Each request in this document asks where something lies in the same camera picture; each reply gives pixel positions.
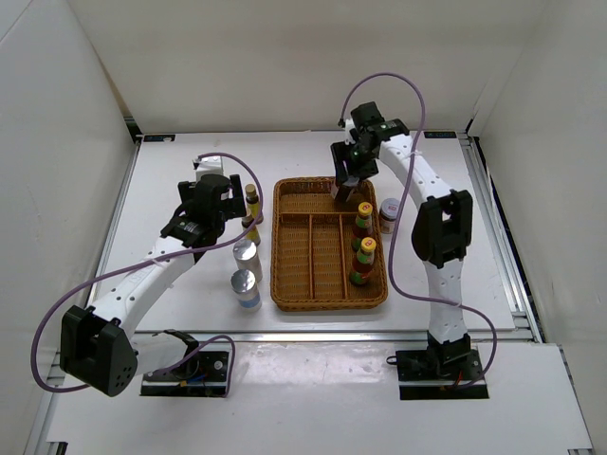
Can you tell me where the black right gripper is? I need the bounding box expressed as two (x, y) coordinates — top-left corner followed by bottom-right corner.
(330, 138), (378, 187)

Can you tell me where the dark silver-lid sauce jar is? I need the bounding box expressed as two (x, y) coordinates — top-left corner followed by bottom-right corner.
(330, 180), (359, 203)

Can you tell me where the yellow-label cork bottle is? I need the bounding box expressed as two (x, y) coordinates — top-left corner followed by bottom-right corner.
(241, 209), (261, 246)
(245, 184), (264, 224)

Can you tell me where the yellow-cap red sauce bottle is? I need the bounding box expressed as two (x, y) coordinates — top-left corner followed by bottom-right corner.
(351, 202), (374, 251)

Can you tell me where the silver-lid spice jar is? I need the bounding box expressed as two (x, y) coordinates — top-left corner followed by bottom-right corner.
(232, 238), (263, 282)
(230, 269), (262, 312)

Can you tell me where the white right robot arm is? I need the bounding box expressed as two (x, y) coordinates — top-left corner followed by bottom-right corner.
(331, 101), (473, 379)

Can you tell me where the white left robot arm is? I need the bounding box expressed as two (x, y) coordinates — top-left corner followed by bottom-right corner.
(60, 174), (246, 397)

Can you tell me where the brown wicker divided basket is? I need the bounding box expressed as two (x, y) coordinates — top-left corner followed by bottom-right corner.
(270, 176), (388, 312)

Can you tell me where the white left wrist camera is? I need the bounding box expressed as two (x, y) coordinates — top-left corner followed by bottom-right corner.
(193, 155), (224, 182)

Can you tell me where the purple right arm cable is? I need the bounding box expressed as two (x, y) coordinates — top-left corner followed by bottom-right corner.
(337, 71), (499, 391)

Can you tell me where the aluminium table edge rail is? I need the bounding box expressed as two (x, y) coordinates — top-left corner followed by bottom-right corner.
(132, 327), (539, 343)

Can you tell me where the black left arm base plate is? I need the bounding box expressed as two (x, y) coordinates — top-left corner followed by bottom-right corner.
(139, 329), (236, 398)

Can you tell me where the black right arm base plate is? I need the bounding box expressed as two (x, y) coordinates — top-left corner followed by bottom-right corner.
(386, 349), (489, 401)

